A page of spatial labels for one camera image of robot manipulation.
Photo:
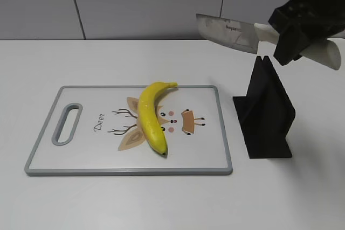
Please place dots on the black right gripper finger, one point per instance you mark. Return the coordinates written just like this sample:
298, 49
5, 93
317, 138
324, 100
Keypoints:
295, 38

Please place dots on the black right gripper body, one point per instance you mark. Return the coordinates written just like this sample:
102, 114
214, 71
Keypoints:
320, 18

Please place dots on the white-handled kitchen knife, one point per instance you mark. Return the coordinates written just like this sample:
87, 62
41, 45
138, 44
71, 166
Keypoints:
245, 37

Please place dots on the yellow plastic banana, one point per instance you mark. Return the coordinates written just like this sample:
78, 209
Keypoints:
147, 115

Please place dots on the black knife stand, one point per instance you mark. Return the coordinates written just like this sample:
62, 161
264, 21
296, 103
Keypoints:
265, 113

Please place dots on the grey-rimmed deer cutting board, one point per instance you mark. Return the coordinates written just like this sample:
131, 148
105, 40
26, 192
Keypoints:
94, 131

